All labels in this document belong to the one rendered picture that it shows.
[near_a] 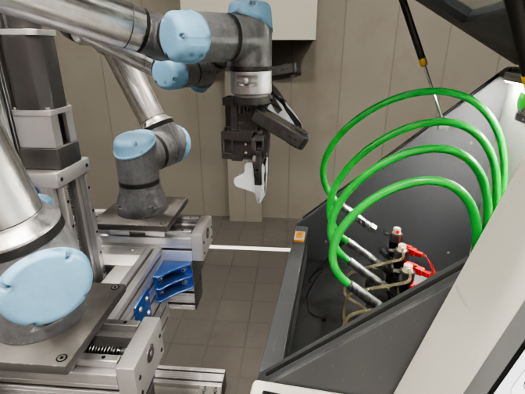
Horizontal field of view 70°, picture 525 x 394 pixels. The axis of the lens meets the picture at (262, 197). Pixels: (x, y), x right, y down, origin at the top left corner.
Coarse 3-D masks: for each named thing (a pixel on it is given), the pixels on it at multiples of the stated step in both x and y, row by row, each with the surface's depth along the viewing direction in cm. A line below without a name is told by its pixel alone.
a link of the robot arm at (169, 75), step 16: (64, 32) 101; (96, 48) 101; (112, 48) 96; (128, 64) 97; (144, 64) 94; (160, 64) 89; (176, 64) 89; (192, 64) 95; (160, 80) 91; (176, 80) 90; (192, 80) 95
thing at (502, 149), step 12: (396, 96) 75; (408, 96) 75; (456, 96) 73; (468, 96) 73; (372, 108) 77; (480, 108) 73; (360, 120) 79; (492, 120) 74; (336, 144) 81; (504, 144) 75; (324, 156) 83; (504, 156) 75; (324, 168) 84; (504, 168) 76; (324, 180) 85; (504, 180) 77
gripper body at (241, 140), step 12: (228, 96) 71; (228, 108) 71; (240, 108) 70; (252, 108) 69; (228, 120) 72; (240, 120) 71; (228, 132) 69; (240, 132) 69; (252, 132) 69; (264, 132) 70; (228, 144) 71; (240, 144) 70; (252, 144) 69; (264, 144) 70; (228, 156) 71; (240, 156) 71; (252, 156) 71; (264, 156) 71
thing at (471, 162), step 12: (396, 156) 64; (408, 156) 64; (456, 156) 62; (468, 156) 62; (372, 168) 66; (480, 168) 62; (360, 180) 67; (480, 180) 63; (348, 192) 68; (336, 204) 69; (336, 216) 70; (348, 264) 73; (360, 264) 73; (372, 276) 73; (384, 288) 73
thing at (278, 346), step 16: (304, 240) 115; (288, 256) 106; (304, 256) 107; (288, 272) 99; (304, 272) 120; (288, 288) 92; (288, 304) 86; (272, 320) 82; (288, 320) 81; (272, 336) 77; (288, 336) 77; (272, 352) 73; (288, 352) 82
